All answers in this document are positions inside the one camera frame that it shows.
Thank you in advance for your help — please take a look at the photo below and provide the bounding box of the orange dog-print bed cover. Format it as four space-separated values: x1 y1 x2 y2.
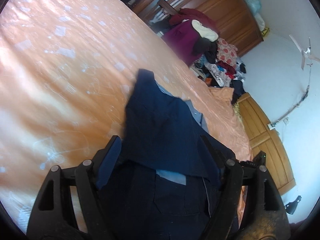
1 0 252 232

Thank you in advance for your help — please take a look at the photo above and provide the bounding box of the brown wooden wardrobe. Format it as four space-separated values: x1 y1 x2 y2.
133 0 263 56

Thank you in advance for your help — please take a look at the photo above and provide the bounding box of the pile of mixed clothes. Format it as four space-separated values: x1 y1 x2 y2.
150 8 246 105

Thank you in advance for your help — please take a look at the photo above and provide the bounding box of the purple garment on pile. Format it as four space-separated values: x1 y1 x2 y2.
162 21 201 66

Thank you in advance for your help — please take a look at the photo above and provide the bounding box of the black desk lamp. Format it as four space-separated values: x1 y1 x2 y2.
285 196 302 215

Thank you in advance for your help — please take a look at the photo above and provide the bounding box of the dark navy small garment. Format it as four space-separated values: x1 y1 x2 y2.
100 69 235 239

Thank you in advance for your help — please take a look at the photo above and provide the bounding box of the wooden bed headboard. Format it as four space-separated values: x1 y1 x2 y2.
238 93 296 195

